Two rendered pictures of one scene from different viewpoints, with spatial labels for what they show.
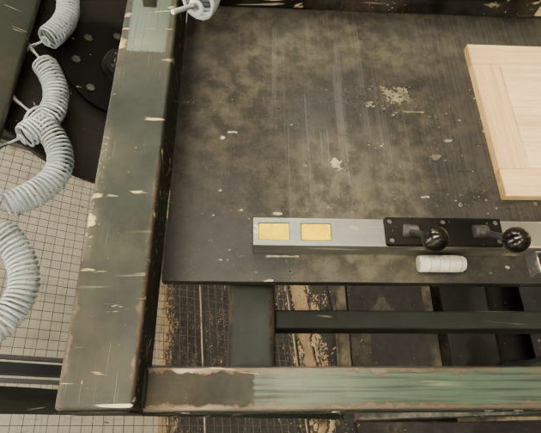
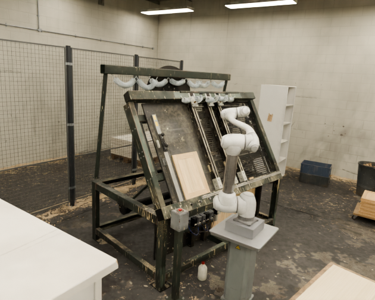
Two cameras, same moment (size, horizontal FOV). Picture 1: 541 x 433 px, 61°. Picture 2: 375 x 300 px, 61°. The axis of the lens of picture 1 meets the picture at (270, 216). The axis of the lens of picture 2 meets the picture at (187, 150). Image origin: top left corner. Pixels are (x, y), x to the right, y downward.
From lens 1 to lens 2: 2.71 m
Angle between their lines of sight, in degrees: 23
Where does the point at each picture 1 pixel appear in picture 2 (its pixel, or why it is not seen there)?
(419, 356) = not seen: hidden behind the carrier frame
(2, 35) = (168, 72)
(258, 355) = not seen: hidden behind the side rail
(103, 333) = (137, 94)
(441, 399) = (141, 140)
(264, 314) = (141, 119)
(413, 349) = not seen: hidden behind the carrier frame
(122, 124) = (162, 93)
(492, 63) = (194, 155)
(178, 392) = (131, 105)
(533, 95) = (191, 162)
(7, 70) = (162, 74)
